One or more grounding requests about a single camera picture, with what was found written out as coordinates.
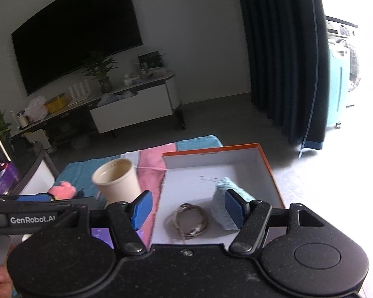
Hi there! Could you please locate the light blue knitted pouch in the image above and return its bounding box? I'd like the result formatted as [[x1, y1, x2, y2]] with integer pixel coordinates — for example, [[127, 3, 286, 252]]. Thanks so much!
[[211, 178, 255, 231]]

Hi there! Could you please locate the pink fluffy plush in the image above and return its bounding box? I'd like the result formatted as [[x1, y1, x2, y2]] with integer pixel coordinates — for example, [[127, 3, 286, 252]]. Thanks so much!
[[48, 181, 77, 200]]

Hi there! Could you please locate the purple tray box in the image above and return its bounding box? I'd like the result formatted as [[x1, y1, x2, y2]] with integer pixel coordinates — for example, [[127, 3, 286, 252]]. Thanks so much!
[[0, 161, 19, 195]]

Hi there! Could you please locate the beige paper cup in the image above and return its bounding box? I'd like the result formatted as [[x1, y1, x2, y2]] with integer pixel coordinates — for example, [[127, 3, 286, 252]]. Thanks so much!
[[92, 159, 141, 205]]

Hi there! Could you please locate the purple tissue pack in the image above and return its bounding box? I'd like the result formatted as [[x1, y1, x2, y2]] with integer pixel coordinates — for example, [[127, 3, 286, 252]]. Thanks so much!
[[91, 227, 144, 250]]

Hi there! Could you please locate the orange white shallow box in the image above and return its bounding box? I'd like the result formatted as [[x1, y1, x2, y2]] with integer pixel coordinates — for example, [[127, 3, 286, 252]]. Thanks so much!
[[151, 143, 284, 246]]

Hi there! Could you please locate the teal striped blanket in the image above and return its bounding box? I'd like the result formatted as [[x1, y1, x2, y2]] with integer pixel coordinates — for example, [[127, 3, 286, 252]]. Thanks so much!
[[54, 135, 222, 245]]

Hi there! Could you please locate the round dark coffee table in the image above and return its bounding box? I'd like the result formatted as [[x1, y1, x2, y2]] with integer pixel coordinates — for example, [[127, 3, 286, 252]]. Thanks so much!
[[5, 142, 59, 196]]

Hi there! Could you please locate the small white jar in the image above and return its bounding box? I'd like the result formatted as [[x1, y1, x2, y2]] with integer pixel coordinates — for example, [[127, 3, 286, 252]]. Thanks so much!
[[17, 110, 30, 128]]

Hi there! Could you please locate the white plastic bag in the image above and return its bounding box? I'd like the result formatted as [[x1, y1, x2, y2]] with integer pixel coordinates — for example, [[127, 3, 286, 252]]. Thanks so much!
[[25, 96, 48, 123]]

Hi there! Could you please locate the long tv console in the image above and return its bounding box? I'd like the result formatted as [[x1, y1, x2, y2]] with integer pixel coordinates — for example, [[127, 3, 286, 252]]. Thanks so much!
[[10, 71, 185, 146]]

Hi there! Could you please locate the yellow box on console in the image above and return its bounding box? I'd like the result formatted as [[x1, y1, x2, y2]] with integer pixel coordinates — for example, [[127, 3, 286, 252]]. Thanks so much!
[[45, 93, 68, 114]]

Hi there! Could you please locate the white wifi router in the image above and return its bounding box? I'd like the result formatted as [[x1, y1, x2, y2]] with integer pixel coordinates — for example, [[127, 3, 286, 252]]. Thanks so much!
[[68, 79, 92, 106]]

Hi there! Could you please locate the potted bamboo plant right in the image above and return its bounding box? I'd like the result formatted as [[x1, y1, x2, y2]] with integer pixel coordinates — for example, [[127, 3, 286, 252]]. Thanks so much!
[[83, 57, 116, 94]]

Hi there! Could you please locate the dark green framed box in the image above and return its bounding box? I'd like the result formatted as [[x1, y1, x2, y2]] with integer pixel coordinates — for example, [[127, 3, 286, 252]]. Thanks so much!
[[137, 51, 164, 72]]

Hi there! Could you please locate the dark blue curtain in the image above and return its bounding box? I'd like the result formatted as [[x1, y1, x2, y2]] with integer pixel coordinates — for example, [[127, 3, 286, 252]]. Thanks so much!
[[240, 0, 329, 150]]

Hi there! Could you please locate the light blue suitcase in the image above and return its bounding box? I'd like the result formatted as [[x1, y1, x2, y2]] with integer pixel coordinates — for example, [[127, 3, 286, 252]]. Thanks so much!
[[327, 43, 350, 127]]

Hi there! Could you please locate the large black television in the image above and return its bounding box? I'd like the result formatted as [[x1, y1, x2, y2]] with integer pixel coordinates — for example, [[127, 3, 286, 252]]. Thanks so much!
[[11, 0, 143, 94]]

